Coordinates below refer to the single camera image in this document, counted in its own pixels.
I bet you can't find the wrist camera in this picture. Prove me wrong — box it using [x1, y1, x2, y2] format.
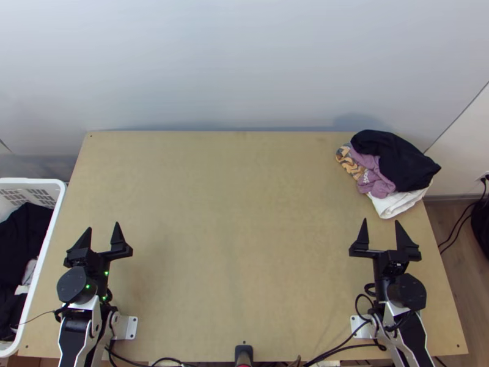
[64, 255, 90, 269]
[386, 259, 406, 277]

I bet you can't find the black cable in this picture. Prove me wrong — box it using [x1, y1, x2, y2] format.
[303, 330, 387, 367]
[106, 340, 188, 367]
[437, 179, 489, 245]
[355, 283, 379, 318]
[439, 191, 489, 255]

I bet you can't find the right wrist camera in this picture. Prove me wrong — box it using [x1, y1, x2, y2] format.
[386, 259, 406, 277]

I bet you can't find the white laundry basket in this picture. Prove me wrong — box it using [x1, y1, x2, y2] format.
[0, 178, 67, 358]

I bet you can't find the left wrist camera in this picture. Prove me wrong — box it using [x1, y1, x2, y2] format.
[64, 255, 90, 269]

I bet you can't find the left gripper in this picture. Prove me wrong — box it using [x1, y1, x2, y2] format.
[65, 221, 133, 270]

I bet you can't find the heap of clothes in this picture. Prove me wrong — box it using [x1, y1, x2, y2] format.
[0, 202, 54, 341]

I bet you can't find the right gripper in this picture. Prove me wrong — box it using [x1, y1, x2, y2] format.
[348, 218, 422, 282]

